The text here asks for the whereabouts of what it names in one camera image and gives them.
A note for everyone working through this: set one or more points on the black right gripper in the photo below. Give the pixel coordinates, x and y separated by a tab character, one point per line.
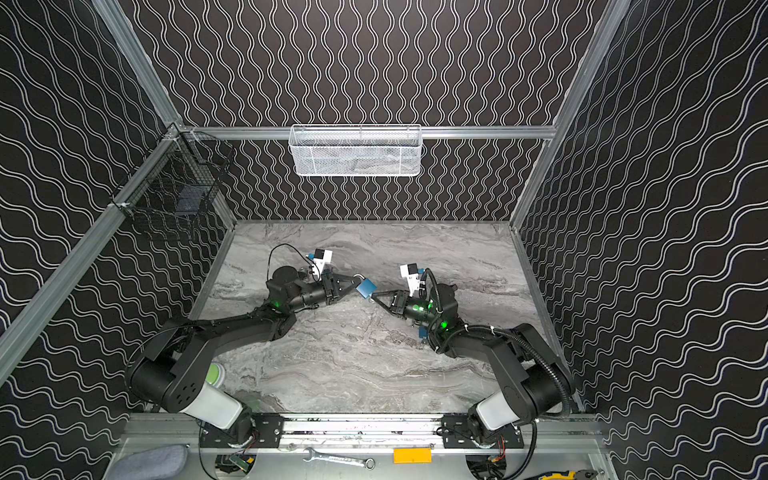
401	303

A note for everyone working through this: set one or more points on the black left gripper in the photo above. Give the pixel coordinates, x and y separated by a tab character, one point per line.
330	288

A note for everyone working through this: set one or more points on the blue padlock front large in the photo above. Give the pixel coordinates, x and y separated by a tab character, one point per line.
366	288

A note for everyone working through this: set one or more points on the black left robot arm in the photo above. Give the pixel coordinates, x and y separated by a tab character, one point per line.
172	369

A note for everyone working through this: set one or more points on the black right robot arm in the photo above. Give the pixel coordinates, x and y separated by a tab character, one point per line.
531	379

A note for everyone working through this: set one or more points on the green push button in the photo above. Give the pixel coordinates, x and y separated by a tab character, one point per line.
215	375

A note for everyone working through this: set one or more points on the yellow block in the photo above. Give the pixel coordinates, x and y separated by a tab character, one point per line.
412	456

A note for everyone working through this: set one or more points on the silver combination wrench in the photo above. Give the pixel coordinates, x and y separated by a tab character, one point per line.
314	455

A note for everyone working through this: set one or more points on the aluminium back crossbar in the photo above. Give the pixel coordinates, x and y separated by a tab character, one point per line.
370	131

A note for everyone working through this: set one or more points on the yellow black tool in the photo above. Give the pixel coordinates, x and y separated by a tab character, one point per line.
581	474

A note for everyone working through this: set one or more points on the aluminium left side bar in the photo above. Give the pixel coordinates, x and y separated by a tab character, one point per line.
18	338

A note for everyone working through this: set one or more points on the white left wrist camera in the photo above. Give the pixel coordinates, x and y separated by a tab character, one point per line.
319	259

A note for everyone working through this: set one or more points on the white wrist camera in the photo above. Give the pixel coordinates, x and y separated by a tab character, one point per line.
319	259
413	276

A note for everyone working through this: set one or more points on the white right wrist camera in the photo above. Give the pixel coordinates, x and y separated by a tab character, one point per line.
413	276

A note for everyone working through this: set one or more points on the white wire mesh basket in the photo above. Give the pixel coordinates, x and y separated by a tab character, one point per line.
356	157

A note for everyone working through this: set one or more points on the black wire mesh basket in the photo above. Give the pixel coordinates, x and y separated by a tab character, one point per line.
175	202

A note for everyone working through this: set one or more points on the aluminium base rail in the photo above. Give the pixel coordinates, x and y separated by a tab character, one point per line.
350	434

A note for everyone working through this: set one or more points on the aluminium corner frame post left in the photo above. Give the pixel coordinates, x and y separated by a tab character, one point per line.
131	48

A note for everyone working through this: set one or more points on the aluminium corner frame post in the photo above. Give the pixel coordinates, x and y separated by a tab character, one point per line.
131	48
611	19

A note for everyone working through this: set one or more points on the aluminium corner frame post right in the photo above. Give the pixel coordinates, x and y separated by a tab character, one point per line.
611	19

